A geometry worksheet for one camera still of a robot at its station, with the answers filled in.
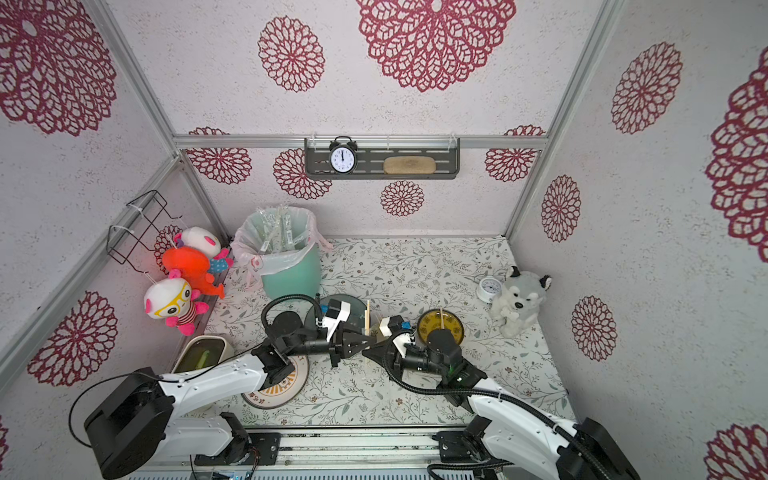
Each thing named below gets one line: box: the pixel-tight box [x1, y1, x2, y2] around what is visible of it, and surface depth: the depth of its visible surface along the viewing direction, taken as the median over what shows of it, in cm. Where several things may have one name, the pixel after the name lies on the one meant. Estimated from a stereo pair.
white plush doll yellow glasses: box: [143, 268, 210, 336], surface depth 83 cm
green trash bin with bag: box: [231, 205, 332, 301], surface depth 89 cm
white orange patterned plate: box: [241, 355, 310, 409], surface depth 82 cm
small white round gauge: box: [476, 275, 502, 303], surface depth 103 cm
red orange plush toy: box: [162, 247, 225, 300], surface depth 91 cm
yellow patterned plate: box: [417, 309, 465, 345], surface depth 99 cm
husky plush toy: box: [489, 265, 553, 339], surface depth 85 cm
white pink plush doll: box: [173, 226, 233, 269], surface depth 97 cm
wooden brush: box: [383, 156, 436, 175], surface depth 92 cm
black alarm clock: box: [329, 135, 358, 176], surface depth 92 cm
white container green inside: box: [172, 335, 236, 373], surface depth 86 cm
